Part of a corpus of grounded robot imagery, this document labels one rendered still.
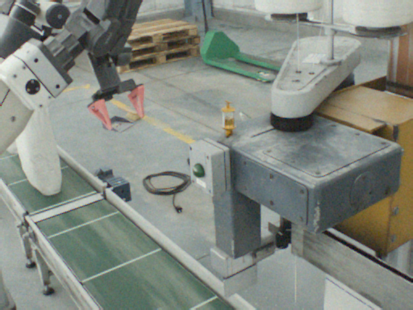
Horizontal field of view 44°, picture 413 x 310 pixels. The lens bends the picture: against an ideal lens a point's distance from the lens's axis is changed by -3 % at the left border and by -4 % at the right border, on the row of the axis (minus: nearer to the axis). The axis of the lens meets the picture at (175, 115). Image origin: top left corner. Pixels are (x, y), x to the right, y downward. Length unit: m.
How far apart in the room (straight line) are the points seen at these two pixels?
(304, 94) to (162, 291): 1.31
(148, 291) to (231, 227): 1.12
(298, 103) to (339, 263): 0.35
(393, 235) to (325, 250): 0.17
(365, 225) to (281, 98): 0.38
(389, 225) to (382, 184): 0.21
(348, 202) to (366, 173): 0.06
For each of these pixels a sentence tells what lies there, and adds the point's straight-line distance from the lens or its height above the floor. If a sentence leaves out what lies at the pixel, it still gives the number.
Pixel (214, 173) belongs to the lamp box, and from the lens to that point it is 1.01.
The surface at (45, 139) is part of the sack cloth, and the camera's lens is 2.91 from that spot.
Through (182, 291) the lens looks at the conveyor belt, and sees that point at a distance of 2.16.
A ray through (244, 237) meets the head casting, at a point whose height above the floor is 1.11.
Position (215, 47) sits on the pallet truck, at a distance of 6.71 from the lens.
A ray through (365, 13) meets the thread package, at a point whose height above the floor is 1.56.
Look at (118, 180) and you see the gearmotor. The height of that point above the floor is 0.40.
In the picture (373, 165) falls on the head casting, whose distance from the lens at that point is 0.97.
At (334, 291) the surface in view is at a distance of 1.21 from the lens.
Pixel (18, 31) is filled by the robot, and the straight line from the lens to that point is 1.32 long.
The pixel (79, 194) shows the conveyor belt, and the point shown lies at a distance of 2.96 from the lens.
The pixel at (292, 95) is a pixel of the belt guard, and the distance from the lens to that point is 1.03.
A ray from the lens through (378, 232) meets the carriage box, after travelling 1.23.
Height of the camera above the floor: 1.74
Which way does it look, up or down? 20 degrees down
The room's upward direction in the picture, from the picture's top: 5 degrees counter-clockwise
